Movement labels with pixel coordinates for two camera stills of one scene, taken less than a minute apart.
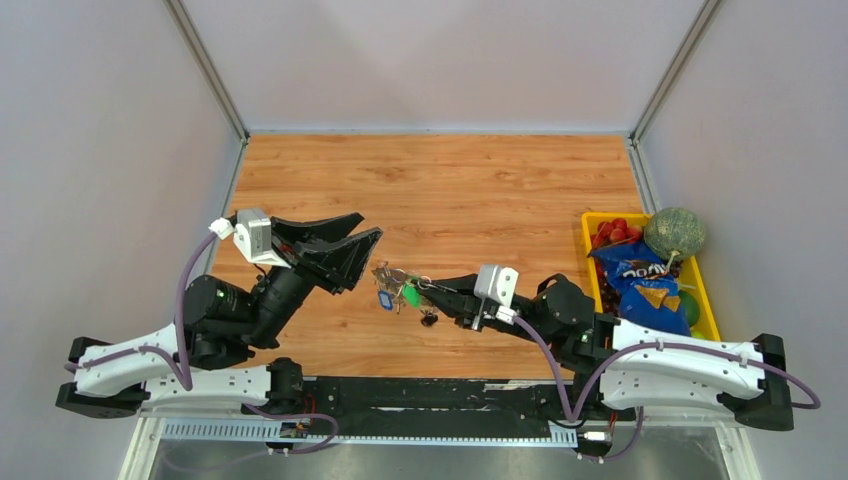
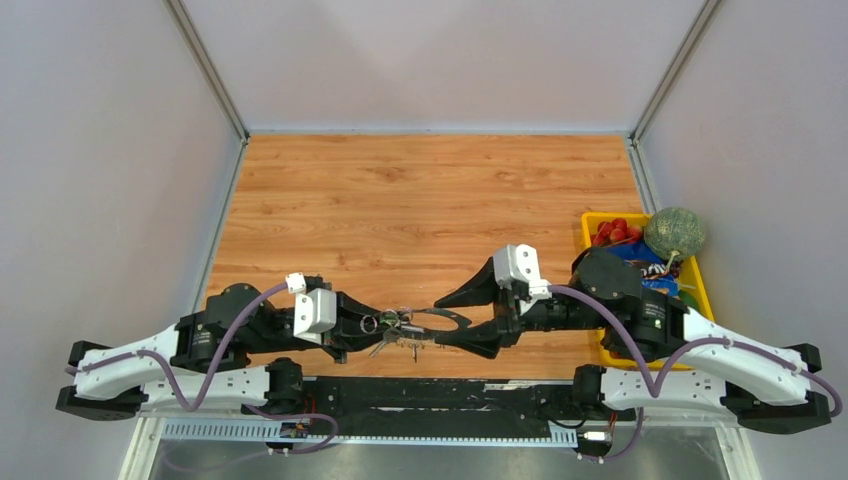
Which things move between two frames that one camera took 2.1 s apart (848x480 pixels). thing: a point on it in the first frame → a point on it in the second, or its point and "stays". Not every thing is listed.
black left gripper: [338, 261] → [348, 336]
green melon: [674, 231] stays
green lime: [690, 307] stays
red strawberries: [614, 232] stays
